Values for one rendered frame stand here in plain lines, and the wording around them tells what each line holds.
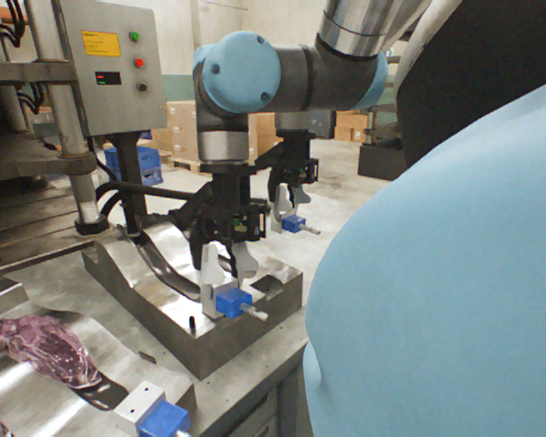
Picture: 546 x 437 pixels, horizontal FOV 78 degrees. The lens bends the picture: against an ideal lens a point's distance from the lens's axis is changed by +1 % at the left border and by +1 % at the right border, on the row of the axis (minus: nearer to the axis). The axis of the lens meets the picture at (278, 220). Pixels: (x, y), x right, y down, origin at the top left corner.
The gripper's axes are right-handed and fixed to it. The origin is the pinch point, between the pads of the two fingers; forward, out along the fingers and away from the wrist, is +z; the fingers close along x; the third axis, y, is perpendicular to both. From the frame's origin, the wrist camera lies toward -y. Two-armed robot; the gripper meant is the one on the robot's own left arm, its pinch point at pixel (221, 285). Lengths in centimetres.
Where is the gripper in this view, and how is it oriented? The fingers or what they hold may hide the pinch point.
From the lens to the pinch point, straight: 56.8
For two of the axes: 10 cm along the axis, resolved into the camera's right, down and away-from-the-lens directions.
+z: 0.1, 9.8, 2.0
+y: 7.3, 1.3, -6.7
